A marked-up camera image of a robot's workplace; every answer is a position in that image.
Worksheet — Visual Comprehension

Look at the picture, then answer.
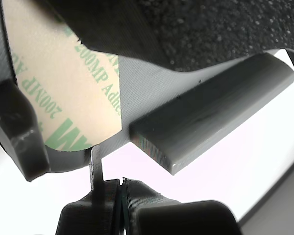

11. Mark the tan 3M tape liner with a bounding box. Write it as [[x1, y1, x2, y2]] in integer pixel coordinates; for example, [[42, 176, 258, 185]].
[[1, 0, 123, 152]]

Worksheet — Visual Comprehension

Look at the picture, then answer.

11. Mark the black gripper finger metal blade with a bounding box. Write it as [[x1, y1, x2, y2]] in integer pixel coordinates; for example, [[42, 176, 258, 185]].
[[55, 144, 183, 235]]

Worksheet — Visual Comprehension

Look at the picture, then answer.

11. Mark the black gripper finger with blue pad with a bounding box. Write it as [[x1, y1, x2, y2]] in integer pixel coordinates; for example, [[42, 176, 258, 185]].
[[46, 0, 294, 82]]

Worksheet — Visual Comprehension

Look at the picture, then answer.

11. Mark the gray fixture tray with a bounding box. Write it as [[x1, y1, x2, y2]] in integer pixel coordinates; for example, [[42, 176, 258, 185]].
[[0, 0, 294, 176]]

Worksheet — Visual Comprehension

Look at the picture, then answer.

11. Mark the black retaining clip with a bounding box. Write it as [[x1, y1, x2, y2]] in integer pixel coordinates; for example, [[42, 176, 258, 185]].
[[0, 79, 51, 182]]

